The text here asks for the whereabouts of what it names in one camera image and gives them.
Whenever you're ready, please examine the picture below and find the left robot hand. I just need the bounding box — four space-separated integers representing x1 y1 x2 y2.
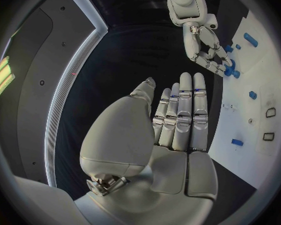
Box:
74 71 220 225

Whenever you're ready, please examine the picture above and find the blue gear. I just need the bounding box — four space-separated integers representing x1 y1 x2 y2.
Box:
223 59 242 79

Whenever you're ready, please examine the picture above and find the white task board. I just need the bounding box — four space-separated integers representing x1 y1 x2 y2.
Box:
208 9 281 190

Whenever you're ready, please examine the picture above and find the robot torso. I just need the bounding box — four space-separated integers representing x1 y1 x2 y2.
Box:
0 0 109 189

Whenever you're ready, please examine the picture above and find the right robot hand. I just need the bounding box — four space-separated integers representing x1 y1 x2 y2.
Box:
182 21 233 78

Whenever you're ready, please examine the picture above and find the long blue cylinder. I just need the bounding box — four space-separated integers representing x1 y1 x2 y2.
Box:
243 32 259 48

